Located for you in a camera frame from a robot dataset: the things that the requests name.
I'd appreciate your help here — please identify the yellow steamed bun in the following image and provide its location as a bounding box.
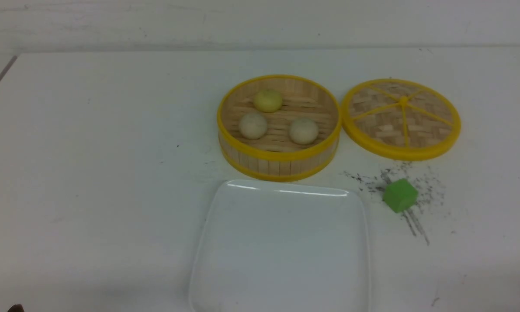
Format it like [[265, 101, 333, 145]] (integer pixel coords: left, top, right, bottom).
[[252, 90, 283, 113]]

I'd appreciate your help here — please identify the white steamed bun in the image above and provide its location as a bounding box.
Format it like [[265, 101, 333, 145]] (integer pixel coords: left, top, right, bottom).
[[289, 118, 319, 145], [238, 112, 268, 140]]

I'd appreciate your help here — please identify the green cube block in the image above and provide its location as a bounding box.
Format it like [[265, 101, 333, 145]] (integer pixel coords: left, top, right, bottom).
[[383, 179, 419, 214]]

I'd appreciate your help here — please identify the yellow bamboo steamer lid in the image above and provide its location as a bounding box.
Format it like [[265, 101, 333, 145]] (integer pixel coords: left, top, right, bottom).
[[341, 78, 461, 162]]

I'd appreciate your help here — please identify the white square plate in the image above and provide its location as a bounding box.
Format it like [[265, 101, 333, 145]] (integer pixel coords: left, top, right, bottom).
[[188, 179, 372, 312]]

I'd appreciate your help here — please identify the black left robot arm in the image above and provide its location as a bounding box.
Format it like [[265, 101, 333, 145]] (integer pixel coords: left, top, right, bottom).
[[7, 304, 25, 312]]

